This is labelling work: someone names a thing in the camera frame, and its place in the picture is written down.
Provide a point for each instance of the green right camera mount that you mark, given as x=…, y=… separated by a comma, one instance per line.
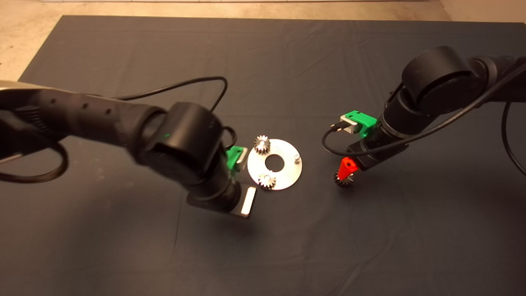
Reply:
x=363, y=119

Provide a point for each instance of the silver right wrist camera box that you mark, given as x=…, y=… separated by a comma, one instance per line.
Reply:
x=348, y=124

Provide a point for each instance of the small steel planetary gear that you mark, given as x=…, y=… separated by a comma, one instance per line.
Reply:
x=263, y=185
x=258, y=149
x=344, y=183

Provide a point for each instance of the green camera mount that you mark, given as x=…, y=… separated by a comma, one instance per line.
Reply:
x=234, y=158
x=363, y=119

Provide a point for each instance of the dark grey table cloth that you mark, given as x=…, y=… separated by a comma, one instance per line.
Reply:
x=287, y=246

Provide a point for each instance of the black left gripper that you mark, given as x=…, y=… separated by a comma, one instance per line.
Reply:
x=246, y=201

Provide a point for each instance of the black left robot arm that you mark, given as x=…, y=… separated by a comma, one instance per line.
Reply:
x=102, y=119

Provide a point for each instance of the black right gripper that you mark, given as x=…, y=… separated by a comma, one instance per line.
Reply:
x=382, y=154

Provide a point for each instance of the round metal carrier plate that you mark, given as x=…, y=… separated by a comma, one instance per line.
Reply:
x=287, y=176

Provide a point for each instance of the green left camera mount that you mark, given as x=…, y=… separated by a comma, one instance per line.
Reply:
x=234, y=158

